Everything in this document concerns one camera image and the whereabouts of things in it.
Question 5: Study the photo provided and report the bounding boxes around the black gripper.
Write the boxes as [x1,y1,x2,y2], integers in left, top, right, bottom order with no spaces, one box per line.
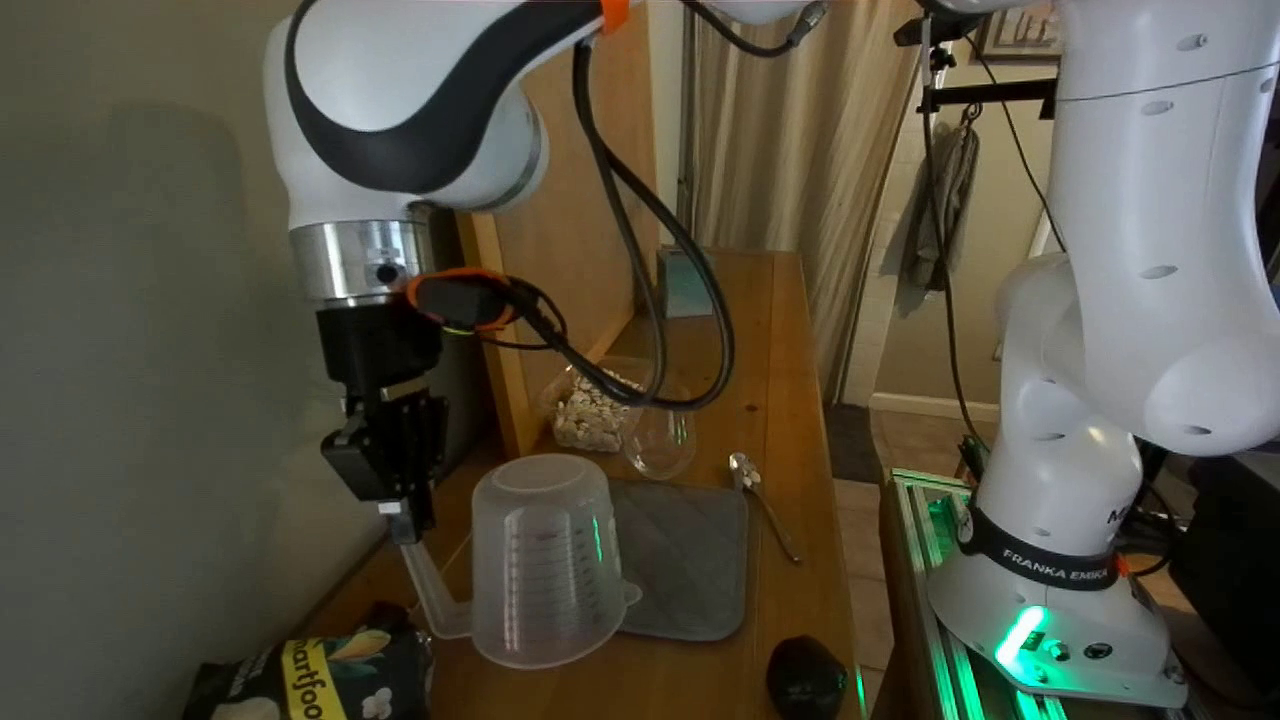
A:
[315,294,453,545]

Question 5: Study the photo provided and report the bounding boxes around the clear plastic measuring jug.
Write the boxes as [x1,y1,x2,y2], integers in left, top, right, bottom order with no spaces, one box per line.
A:
[395,450,646,672]

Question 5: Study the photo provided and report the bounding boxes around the robot base platform green light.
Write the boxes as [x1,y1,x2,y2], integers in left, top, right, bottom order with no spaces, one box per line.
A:
[877,465,1280,720]

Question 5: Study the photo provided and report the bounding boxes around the grey quilted potholder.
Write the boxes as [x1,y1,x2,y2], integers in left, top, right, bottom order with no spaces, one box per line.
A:
[611,476,754,649]

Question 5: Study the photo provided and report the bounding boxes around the clear container of white seeds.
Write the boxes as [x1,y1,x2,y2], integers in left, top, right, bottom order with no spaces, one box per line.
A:
[541,358,646,457]

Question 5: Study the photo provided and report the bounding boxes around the black yellow snack bag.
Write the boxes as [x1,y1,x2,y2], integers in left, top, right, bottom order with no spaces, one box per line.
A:
[174,605,439,720]

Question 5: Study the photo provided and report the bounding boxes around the clear drinking glass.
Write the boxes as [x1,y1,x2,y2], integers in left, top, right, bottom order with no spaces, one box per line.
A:
[624,382,700,484]

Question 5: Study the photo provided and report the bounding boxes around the wooden backboard panel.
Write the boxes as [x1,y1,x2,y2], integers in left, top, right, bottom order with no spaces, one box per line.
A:
[453,0,669,465]

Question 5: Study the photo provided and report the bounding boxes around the teal wooden box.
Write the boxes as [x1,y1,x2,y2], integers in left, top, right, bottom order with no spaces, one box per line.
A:
[655,250,718,321]

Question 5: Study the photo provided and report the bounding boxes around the metal spoon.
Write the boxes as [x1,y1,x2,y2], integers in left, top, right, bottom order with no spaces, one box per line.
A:
[724,449,806,566]

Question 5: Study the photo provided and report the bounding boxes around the black round computer mouse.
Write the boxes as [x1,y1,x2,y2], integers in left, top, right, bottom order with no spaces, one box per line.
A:
[764,631,852,720]

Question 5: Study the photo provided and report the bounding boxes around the beige curtain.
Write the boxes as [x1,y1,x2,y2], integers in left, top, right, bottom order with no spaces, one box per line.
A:
[684,0,940,404]

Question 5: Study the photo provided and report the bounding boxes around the grey hanging cloth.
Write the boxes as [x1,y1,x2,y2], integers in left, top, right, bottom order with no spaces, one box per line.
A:
[893,112,983,317]

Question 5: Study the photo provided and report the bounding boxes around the wrist camera with orange clip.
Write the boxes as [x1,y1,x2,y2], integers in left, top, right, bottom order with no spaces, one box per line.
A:
[399,265,520,335]

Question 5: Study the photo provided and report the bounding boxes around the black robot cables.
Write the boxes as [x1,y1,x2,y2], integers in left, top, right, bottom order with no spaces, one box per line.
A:
[483,0,831,413]

